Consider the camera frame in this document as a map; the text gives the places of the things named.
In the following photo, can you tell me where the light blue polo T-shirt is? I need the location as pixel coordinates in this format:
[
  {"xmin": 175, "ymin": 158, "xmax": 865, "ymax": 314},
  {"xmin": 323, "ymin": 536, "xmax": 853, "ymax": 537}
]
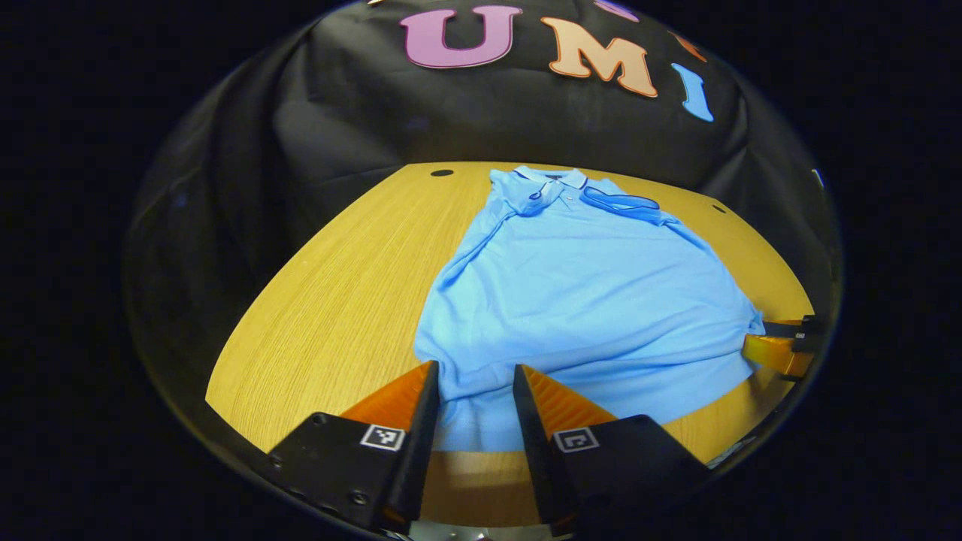
[{"xmin": 413, "ymin": 165, "xmax": 767, "ymax": 454}]

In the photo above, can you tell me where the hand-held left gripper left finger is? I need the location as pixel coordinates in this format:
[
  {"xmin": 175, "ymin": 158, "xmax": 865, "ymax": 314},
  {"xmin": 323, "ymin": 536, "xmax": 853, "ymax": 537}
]
[{"xmin": 265, "ymin": 360, "xmax": 442, "ymax": 536}]

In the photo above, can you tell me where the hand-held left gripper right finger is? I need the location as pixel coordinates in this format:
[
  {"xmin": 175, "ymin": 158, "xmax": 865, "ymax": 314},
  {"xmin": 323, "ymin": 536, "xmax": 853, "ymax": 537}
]
[{"xmin": 513, "ymin": 364, "xmax": 711, "ymax": 538}]

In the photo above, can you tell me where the black backdrop cloth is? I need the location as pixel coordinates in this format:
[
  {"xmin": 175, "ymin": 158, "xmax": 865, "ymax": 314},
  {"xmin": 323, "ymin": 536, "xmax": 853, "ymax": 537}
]
[{"xmin": 124, "ymin": 0, "xmax": 844, "ymax": 467}]

